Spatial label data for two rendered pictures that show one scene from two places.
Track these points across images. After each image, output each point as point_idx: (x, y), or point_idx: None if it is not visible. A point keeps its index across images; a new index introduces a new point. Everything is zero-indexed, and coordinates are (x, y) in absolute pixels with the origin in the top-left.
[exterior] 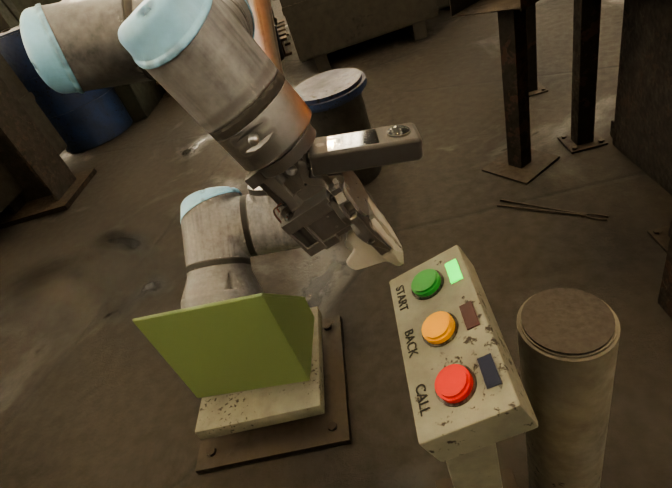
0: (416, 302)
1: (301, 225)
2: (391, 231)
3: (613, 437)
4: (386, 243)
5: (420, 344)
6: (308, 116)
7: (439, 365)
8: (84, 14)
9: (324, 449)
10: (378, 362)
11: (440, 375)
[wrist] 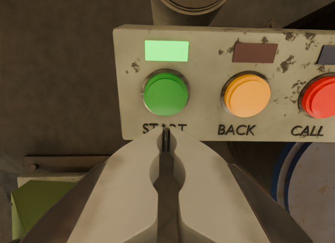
0: (184, 113)
1: None
2: (142, 149)
3: (150, 9)
4: (243, 180)
5: (246, 120)
6: None
7: (287, 106)
8: None
9: None
10: (73, 131)
11: (315, 109)
